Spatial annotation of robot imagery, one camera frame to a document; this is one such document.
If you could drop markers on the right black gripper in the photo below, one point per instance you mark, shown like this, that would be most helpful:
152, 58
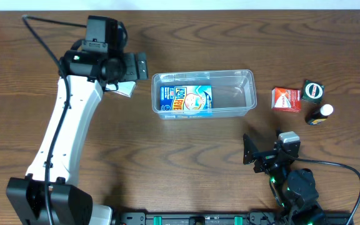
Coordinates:
268, 155

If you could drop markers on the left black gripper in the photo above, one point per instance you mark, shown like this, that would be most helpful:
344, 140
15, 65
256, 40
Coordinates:
140, 66

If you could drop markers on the white green Panadol box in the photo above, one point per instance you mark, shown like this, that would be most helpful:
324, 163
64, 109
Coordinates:
122, 88

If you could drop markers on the blue Kool Fever box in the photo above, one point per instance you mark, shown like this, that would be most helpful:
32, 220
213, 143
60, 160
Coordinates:
186, 101

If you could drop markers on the red Panadol ActiFast box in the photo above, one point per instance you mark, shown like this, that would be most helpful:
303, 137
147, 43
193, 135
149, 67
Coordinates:
286, 100

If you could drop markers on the dark bottle white cap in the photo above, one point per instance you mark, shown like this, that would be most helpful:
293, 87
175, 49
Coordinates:
319, 115

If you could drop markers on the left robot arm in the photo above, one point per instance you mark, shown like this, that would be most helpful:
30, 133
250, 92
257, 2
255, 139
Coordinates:
49, 193

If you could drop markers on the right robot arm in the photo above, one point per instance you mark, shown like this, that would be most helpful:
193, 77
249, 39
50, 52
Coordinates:
294, 190

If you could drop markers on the clear plastic container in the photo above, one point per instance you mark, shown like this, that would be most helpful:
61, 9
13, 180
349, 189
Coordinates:
234, 92

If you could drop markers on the dark green small box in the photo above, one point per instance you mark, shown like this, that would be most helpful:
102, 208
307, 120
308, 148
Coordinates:
312, 92

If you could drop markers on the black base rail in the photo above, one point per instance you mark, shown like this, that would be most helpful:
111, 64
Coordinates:
248, 218

